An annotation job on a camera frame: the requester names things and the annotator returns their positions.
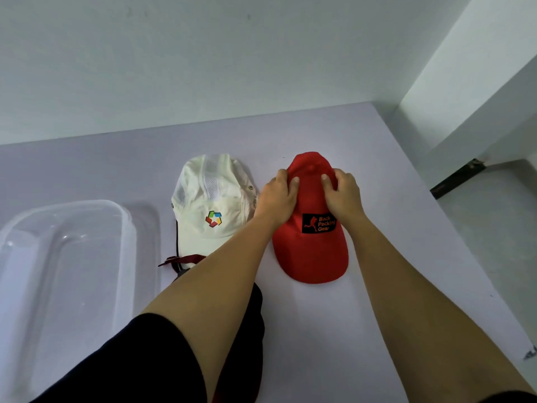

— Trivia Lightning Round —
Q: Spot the person's black right sleeve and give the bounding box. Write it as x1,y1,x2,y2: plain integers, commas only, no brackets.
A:
478,390,537,403

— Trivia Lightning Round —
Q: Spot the person's right hand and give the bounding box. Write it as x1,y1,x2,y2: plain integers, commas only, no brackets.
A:
321,168,366,227

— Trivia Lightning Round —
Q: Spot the white cap with logo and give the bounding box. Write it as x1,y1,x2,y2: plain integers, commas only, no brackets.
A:
171,153,259,273

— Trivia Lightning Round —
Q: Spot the person's left forearm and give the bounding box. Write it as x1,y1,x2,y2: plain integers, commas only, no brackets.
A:
142,218,277,403

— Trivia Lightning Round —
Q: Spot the person's left hand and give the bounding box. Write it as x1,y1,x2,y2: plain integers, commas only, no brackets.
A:
253,168,301,229

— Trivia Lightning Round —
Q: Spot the red cap with patch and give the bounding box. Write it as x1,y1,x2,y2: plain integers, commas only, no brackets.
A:
271,151,350,285

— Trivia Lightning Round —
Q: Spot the black and red cap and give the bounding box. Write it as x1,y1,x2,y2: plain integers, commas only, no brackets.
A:
158,255,265,403

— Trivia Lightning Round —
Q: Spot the black object on floor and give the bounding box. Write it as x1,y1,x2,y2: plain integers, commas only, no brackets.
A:
430,158,487,200

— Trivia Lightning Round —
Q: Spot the person's black left sleeve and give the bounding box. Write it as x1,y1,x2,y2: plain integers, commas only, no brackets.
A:
29,313,209,403

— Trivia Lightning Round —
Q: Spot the person's black sleeve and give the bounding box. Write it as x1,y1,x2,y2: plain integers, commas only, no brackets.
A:
478,390,537,403
29,313,209,403

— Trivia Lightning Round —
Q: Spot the person's right forearm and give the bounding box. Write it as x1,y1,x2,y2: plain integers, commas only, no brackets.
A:
343,218,536,403

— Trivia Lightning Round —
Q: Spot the clear plastic box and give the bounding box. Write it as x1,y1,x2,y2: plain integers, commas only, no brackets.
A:
0,200,162,403

